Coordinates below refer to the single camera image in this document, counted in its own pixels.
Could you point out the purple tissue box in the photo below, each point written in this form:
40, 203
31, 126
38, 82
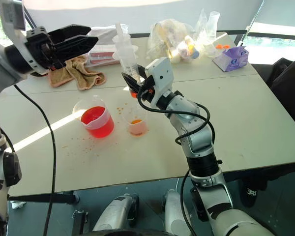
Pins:
232, 59

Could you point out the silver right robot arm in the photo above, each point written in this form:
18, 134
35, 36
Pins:
199, 142

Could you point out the large beaker with red liquid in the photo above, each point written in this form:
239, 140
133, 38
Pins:
97, 121

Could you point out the thin metal pole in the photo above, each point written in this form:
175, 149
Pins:
252, 24

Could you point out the silver robot leg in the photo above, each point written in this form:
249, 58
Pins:
174, 214
118, 212

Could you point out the pink crumpled towel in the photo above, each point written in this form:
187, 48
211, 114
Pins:
73, 71

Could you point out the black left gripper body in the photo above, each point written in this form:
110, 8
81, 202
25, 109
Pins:
40, 46

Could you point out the small orange caps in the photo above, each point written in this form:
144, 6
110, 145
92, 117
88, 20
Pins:
222, 46

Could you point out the black chair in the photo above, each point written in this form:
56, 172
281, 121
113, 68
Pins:
288, 86

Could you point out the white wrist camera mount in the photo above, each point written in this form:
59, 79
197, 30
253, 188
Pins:
14, 41
161, 76

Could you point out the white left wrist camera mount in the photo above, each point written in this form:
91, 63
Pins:
14, 41

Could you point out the large clear plastic syringe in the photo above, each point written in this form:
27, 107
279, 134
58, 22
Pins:
126, 51

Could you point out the black table frame bar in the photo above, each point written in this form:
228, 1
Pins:
46, 197

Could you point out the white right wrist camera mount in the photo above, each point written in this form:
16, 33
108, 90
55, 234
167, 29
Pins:
161, 76

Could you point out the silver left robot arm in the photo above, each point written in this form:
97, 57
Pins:
0, 71

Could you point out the white bottle with orange label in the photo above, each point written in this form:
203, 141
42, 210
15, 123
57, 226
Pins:
192, 48

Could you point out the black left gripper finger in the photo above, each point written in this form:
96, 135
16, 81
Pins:
78, 46
71, 32

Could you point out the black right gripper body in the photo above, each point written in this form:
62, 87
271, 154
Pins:
146, 89

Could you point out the pink flat packages stack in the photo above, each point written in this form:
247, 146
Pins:
102, 55

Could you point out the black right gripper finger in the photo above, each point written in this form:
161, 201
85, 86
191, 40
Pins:
141, 72
132, 83

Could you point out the small clear plastic cup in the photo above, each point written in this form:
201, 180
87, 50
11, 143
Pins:
137, 125

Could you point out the clear bag with bottles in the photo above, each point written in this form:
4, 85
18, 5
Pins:
167, 39

